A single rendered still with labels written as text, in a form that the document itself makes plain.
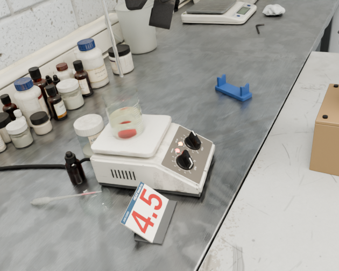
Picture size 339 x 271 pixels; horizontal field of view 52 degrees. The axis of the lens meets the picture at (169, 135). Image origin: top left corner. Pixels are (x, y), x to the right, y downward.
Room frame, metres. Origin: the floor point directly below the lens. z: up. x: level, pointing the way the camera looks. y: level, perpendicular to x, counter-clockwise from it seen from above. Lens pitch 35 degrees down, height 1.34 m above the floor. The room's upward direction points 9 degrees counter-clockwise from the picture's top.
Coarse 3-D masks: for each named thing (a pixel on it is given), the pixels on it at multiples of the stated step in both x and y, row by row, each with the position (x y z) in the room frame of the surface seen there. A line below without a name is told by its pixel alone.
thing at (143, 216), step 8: (144, 192) 0.43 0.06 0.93; (152, 192) 0.43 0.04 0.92; (144, 200) 0.42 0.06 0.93; (152, 200) 0.42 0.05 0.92; (160, 200) 0.43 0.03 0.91; (136, 208) 0.40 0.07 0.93; (144, 208) 0.40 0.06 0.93; (152, 208) 0.41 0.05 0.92; (160, 208) 0.41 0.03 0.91; (136, 216) 0.38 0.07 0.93; (144, 216) 0.39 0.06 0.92; (152, 216) 0.39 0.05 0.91; (128, 224) 0.36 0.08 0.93; (136, 224) 0.37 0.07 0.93; (144, 224) 0.37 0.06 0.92; (152, 224) 0.38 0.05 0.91; (144, 232) 0.36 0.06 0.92
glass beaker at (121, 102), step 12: (120, 84) 0.57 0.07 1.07; (108, 96) 0.55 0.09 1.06; (120, 96) 0.57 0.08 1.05; (132, 96) 0.56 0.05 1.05; (108, 108) 0.51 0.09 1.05; (120, 108) 0.51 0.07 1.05; (132, 108) 0.51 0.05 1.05; (120, 120) 0.51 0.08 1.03; (132, 120) 0.51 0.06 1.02; (120, 132) 0.51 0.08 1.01; (132, 132) 0.51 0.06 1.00
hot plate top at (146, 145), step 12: (144, 120) 0.56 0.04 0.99; (156, 120) 0.56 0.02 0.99; (168, 120) 0.55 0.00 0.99; (108, 132) 0.54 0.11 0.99; (144, 132) 0.52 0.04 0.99; (156, 132) 0.52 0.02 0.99; (96, 144) 0.51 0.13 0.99; (108, 144) 0.51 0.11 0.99; (120, 144) 0.50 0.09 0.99; (132, 144) 0.49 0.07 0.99; (144, 144) 0.49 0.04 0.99; (156, 144) 0.48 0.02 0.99; (144, 156) 0.46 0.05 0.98
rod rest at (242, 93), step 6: (222, 78) 0.80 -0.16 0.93; (222, 84) 0.80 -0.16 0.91; (228, 84) 0.80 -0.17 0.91; (246, 84) 0.74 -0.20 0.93; (222, 90) 0.78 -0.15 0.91; (228, 90) 0.77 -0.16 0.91; (234, 90) 0.76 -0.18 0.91; (240, 90) 0.73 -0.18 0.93; (246, 90) 0.74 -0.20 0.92; (234, 96) 0.74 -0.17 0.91; (240, 96) 0.73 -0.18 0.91; (246, 96) 0.73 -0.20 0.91
